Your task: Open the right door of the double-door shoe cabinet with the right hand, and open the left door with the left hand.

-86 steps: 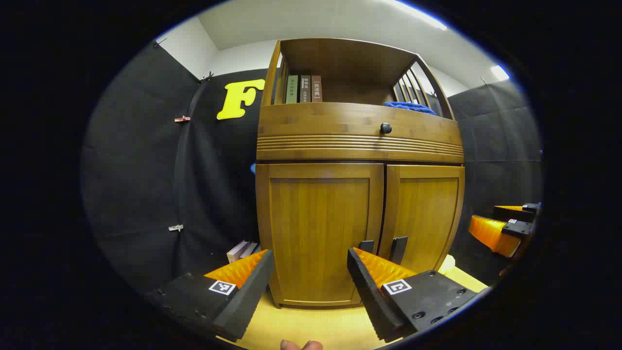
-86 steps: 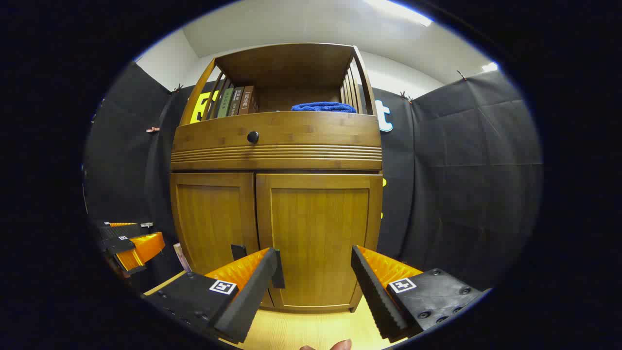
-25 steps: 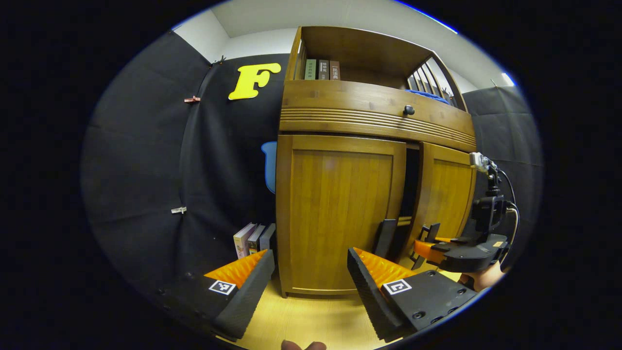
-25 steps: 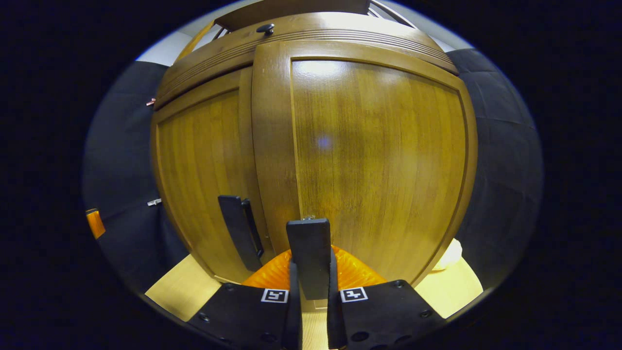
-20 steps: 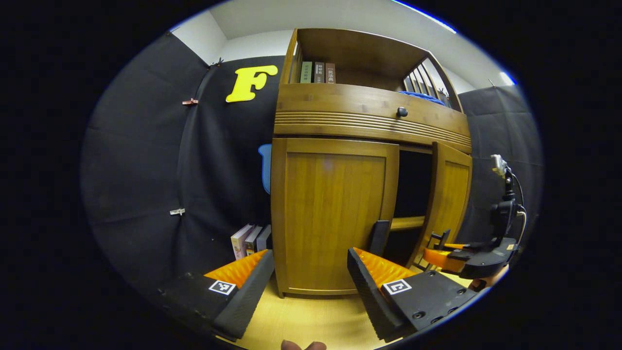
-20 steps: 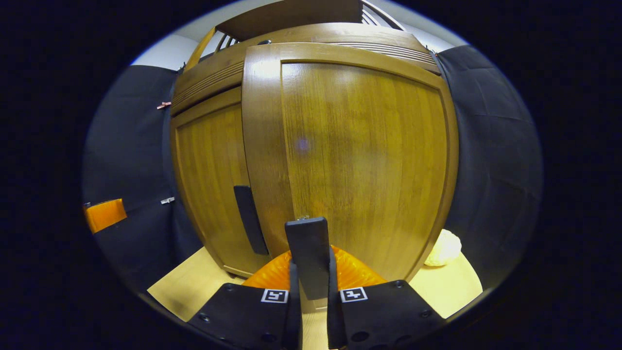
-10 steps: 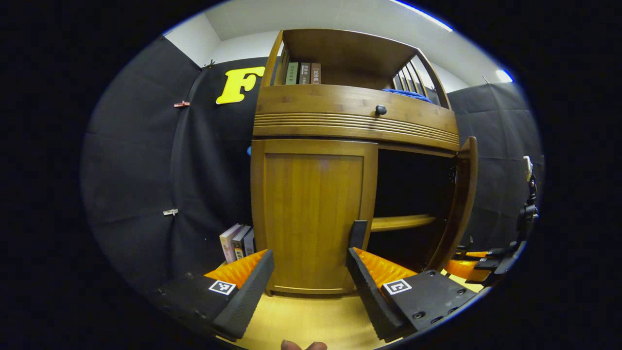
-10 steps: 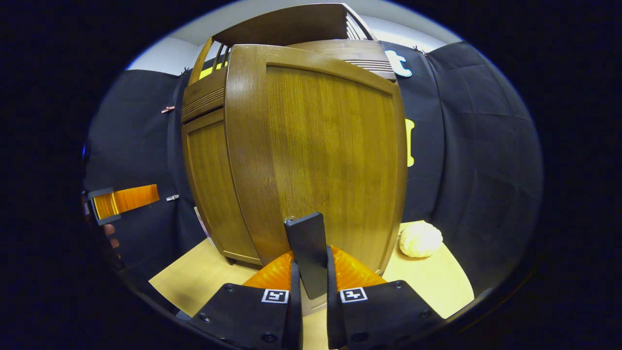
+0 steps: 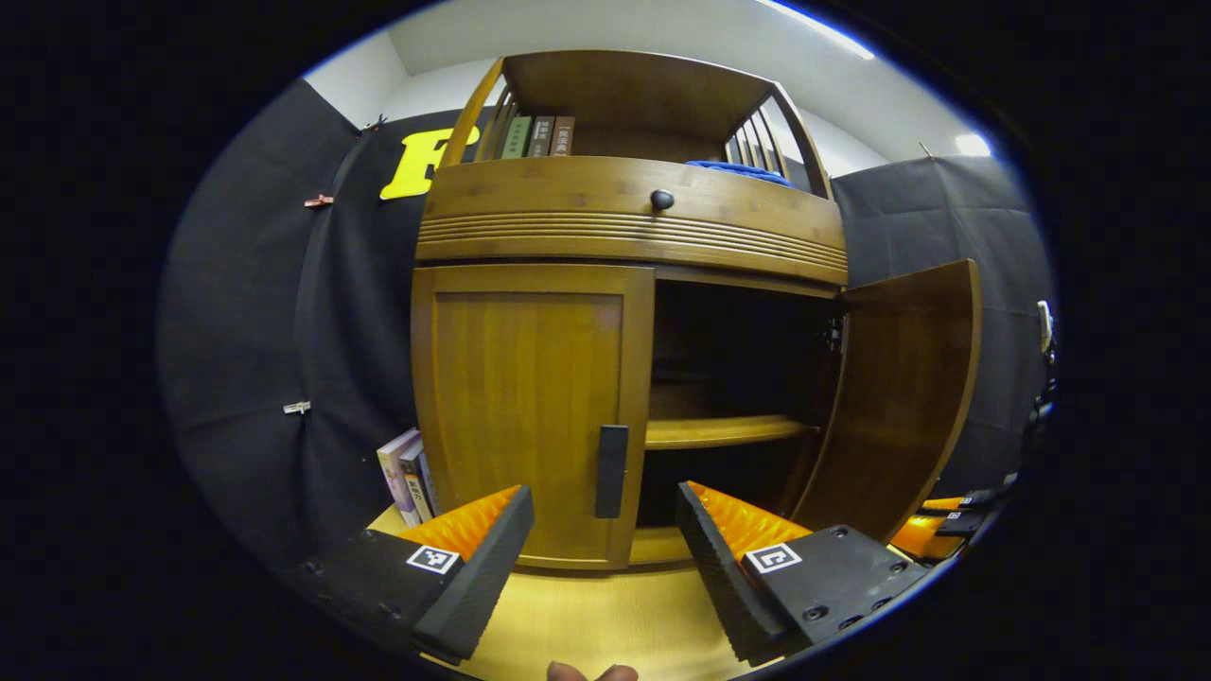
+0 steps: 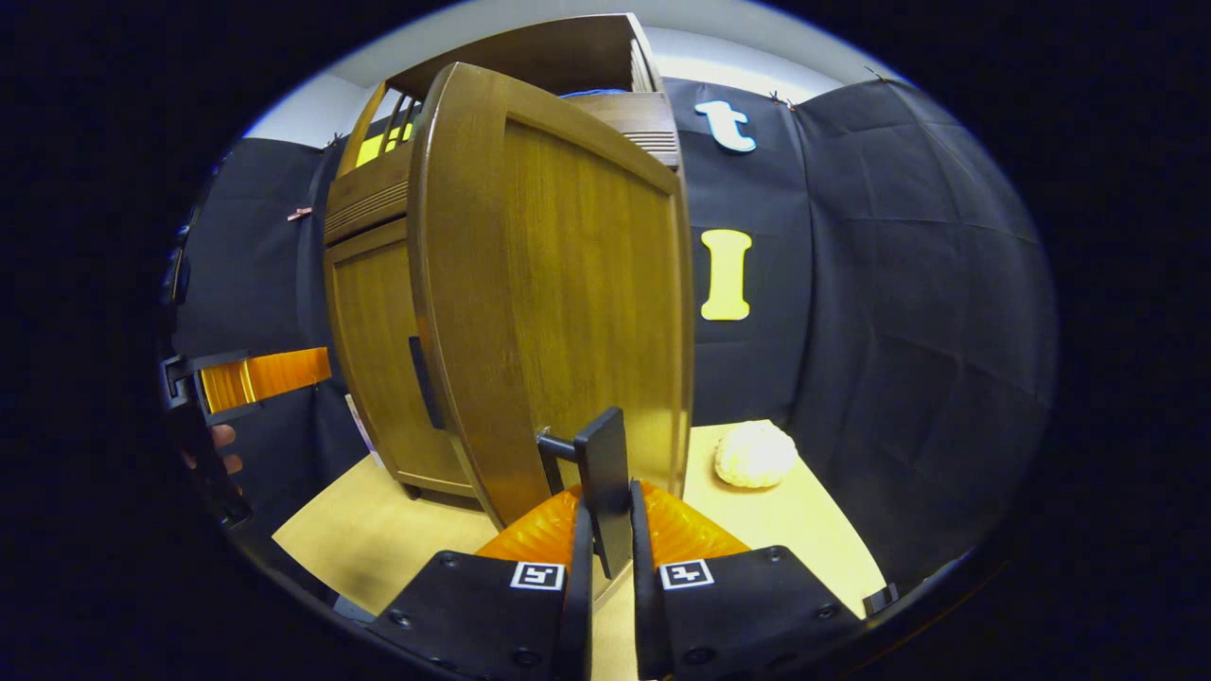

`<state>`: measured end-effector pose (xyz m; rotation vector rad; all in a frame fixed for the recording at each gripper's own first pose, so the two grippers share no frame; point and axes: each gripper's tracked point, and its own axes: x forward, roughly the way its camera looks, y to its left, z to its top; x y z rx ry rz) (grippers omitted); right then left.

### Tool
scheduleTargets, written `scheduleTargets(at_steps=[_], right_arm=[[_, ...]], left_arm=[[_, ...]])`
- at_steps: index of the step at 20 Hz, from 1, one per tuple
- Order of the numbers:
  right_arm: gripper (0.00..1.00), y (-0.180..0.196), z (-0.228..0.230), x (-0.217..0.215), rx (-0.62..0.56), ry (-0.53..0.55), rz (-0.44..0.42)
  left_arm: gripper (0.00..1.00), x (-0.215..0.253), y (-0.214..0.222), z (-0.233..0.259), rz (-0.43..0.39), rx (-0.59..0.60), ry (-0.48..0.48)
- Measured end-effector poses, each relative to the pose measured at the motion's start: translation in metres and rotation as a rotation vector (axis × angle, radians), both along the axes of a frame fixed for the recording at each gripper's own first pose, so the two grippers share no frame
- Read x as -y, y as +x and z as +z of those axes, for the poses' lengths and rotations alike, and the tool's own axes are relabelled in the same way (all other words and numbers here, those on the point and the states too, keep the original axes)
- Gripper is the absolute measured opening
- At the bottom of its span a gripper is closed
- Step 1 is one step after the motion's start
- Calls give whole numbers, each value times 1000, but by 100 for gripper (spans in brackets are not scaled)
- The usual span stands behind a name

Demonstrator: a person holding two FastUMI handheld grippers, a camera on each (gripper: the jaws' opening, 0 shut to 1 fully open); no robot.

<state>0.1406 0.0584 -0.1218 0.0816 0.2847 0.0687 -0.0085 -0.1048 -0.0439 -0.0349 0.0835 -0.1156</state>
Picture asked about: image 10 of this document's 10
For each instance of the small black bracket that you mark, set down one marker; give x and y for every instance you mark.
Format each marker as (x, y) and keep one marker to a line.
(880, 600)

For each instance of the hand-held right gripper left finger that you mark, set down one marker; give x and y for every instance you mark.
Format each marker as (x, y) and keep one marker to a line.
(575, 605)

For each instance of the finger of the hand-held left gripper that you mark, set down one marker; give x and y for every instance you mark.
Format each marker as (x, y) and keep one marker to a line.
(274, 374)

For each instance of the black backdrop cloth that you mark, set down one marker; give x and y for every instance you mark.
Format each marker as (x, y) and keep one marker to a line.
(899, 284)

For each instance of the wooden shoe cabinet door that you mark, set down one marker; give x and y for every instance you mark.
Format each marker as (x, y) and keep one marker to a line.
(378, 359)
(568, 284)

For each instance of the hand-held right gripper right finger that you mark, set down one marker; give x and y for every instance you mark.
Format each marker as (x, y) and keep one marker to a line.
(646, 605)

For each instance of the blue folded cloth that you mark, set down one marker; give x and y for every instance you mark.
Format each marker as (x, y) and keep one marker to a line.
(591, 93)

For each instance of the cream bumpy round object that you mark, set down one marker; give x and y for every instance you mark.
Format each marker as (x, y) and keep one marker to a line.
(755, 454)

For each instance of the wooden shoe cabinet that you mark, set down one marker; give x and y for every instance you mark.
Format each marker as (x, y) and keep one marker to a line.
(568, 47)

